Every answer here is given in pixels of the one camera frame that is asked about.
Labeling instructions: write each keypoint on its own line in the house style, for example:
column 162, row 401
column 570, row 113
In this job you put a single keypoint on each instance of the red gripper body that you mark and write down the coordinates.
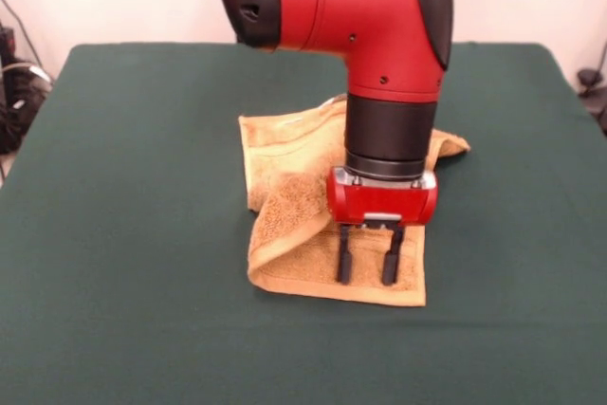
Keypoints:
column 379, row 203

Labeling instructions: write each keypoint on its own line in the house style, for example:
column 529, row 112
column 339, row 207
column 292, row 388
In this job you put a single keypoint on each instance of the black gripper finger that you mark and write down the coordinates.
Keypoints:
column 343, row 258
column 391, row 263

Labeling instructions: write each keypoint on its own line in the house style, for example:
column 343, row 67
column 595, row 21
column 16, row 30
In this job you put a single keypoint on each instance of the orange terry towel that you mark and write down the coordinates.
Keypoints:
column 289, row 172

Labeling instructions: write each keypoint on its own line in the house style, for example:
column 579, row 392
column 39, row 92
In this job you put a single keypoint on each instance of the dark green tablecloth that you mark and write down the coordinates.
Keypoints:
column 142, row 281

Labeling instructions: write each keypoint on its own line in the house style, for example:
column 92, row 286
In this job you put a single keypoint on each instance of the black power adapter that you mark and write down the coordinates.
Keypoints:
column 6, row 40

